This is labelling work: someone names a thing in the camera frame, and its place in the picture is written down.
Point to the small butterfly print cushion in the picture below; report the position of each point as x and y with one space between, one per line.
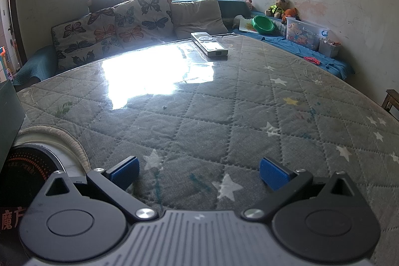
143 16

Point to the beige cushion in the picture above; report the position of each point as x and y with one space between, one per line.
196 16

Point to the grey remote control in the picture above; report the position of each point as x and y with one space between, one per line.
209 43

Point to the large butterfly print cushion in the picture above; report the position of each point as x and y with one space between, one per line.
84 38

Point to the wooden stool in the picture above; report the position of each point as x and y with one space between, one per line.
392 102

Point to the dark cardboard box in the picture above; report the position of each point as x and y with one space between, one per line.
9 122

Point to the green plastic bowl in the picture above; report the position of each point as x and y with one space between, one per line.
263 24

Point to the pink plush toy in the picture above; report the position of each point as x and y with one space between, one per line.
249 4

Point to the clear plastic storage box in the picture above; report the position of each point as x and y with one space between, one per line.
304 34

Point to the picture book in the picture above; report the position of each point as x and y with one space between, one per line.
246 26

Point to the red toy pieces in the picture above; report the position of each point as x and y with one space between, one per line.
311 60

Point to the colourful plastic toy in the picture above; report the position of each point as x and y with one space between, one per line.
4 63

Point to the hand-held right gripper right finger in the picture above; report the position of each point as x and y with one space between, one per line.
274 174

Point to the black induction cooker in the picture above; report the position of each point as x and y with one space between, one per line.
28 166

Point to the orange plush toy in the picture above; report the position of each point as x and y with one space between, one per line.
289 15

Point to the small white container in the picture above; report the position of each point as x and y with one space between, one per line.
329 49

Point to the white plush toy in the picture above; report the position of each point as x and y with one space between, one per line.
238 20

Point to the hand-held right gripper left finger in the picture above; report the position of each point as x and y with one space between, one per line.
126 171

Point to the teal sofa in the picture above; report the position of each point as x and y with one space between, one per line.
43 60

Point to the teddy bear with green vest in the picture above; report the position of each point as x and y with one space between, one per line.
277 7

